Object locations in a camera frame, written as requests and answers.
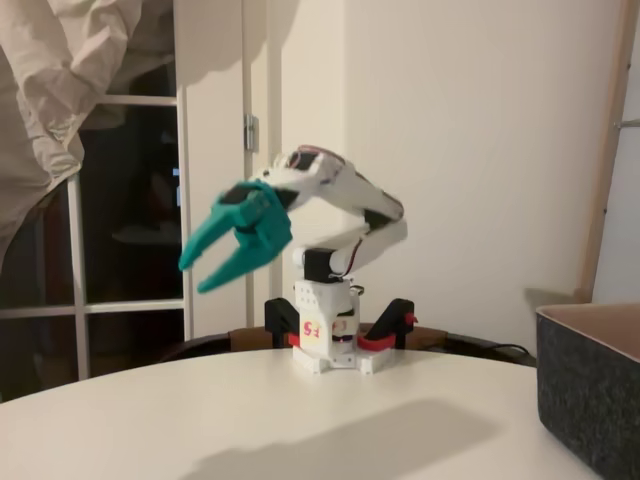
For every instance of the beige curtain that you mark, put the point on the beige curtain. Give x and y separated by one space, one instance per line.
50 75

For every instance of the wooden shelf post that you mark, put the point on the wooden shelf post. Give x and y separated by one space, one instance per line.
606 175

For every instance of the black clamp with red pad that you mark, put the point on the black clamp with red pad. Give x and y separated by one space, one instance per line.
395 315
275 315

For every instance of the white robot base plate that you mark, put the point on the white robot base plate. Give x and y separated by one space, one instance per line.
310 362

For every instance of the white framed glass door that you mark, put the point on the white framed glass door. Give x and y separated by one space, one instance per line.
184 225

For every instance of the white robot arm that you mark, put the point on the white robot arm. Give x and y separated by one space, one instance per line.
350 200

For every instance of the dark wooden chair backrest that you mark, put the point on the dark wooden chair backrest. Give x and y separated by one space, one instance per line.
250 340

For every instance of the metal door hinge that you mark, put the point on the metal door hinge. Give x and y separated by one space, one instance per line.
251 132

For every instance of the teal gripper black servo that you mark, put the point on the teal gripper black servo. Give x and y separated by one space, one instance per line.
261 226

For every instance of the metal shelf bar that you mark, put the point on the metal shelf bar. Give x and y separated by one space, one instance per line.
630 125

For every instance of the dark grey felt basket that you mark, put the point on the dark grey felt basket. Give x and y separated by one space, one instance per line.
585 400

